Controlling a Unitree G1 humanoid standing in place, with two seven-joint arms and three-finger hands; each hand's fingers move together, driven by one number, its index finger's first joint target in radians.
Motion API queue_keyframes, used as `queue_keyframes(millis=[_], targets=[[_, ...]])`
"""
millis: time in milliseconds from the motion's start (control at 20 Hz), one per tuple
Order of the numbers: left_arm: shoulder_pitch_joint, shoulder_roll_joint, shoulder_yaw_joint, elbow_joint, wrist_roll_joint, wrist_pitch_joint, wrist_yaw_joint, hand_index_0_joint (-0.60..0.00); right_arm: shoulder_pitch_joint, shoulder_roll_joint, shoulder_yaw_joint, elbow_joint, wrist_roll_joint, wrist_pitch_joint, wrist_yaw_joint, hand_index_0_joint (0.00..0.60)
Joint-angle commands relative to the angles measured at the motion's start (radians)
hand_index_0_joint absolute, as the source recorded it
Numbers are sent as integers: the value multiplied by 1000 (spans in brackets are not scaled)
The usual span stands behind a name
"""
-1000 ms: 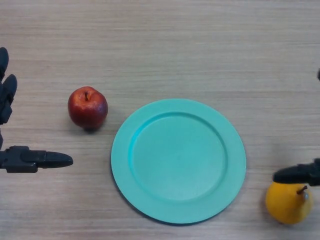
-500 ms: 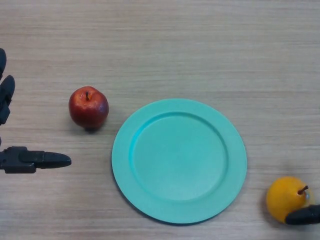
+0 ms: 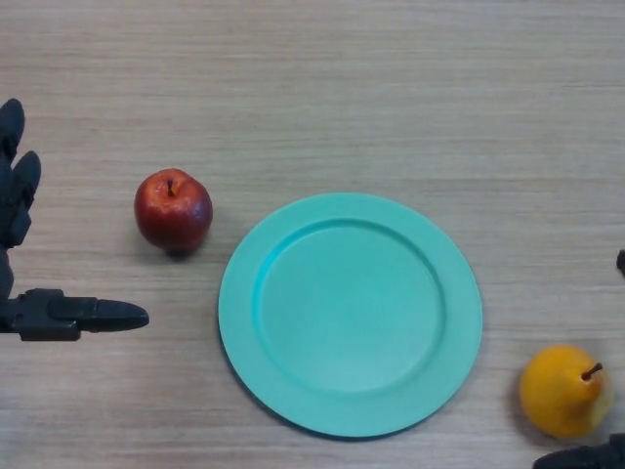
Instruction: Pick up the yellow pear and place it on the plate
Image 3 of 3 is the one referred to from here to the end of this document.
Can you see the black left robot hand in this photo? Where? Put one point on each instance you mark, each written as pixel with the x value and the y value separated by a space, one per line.
pixel 44 315

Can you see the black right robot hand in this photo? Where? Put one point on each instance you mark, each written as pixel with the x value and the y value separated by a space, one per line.
pixel 586 456

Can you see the yellow pear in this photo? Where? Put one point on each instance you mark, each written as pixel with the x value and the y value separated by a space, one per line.
pixel 556 391

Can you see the turquoise round plate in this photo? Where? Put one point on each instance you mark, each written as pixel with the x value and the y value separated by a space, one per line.
pixel 350 312

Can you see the red apple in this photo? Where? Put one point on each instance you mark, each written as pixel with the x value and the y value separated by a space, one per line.
pixel 172 217

